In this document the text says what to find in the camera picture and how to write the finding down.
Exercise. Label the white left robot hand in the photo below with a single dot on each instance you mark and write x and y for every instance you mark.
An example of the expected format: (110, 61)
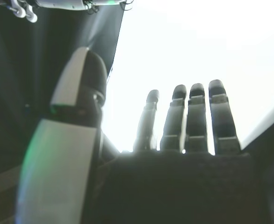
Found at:
(174, 186)

